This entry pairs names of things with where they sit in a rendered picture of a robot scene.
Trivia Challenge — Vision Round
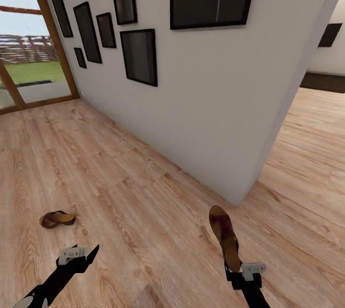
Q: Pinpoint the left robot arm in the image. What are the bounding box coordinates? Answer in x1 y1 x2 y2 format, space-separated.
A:
13 245 99 308

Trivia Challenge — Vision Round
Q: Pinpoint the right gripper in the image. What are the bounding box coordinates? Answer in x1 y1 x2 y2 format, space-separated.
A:
224 262 262 300

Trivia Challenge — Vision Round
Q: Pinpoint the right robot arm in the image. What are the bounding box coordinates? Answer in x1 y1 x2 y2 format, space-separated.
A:
224 262 271 308

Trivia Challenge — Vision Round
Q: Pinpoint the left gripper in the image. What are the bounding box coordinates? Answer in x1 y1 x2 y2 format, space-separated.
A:
50 245 99 288

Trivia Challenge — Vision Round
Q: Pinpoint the sandal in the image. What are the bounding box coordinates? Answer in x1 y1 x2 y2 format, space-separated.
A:
209 206 241 273
39 211 76 229

